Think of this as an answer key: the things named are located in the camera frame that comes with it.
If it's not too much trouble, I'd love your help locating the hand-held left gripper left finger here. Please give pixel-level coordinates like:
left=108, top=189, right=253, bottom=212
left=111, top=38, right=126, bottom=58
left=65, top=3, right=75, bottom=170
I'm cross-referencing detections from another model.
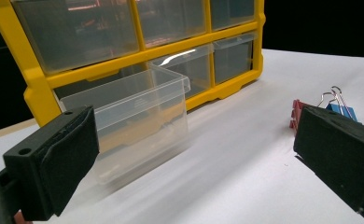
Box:
left=2, top=105, right=101, bottom=222

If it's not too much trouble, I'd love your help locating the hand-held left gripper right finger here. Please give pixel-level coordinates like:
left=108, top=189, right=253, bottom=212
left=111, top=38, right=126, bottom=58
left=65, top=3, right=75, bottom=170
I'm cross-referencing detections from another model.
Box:
left=293, top=105, right=364, bottom=220

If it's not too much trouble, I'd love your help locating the blue binder clip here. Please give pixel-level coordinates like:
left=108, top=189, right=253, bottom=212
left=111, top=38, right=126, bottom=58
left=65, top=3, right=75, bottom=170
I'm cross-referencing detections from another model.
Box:
left=318, top=86, right=358, bottom=123

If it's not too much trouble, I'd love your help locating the red binder clip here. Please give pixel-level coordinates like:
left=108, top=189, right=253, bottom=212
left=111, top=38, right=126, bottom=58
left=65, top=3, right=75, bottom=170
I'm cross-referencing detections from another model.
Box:
left=13, top=210, right=34, bottom=224
left=289, top=99, right=310, bottom=133

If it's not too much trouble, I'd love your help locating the yellow drawer organizer cabinet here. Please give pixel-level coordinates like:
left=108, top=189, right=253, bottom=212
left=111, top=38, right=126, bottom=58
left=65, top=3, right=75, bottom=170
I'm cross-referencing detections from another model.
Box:
left=0, top=0, right=267, bottom=127

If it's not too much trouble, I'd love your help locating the clear plastic drawer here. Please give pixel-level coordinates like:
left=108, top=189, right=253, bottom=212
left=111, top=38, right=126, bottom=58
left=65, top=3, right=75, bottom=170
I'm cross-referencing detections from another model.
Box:
left=11, top=0, right=140, bottom=76
left=210, top=0, right=255, bottom=32
left=58, top=63, right=192, bottom=186
left=147, top=43, right=216, bottom=100
left=212, top=31, right=259, bottom=85
left=135, top=0, right=208, bottom=49

